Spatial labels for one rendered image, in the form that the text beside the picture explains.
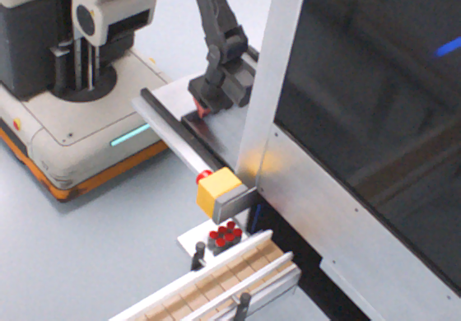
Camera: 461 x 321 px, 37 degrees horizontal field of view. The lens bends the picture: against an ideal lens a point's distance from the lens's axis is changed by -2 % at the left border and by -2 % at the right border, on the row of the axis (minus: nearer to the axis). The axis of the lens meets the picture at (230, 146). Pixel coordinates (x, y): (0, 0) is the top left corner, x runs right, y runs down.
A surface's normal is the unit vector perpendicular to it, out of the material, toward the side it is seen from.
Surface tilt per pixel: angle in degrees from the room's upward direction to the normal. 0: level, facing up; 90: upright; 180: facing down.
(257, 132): 90
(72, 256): 0
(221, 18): 50
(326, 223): 90
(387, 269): 90
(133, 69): 0
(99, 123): 0
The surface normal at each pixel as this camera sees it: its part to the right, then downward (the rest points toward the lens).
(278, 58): -0.77, 0.39
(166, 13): 0.13, -0.68
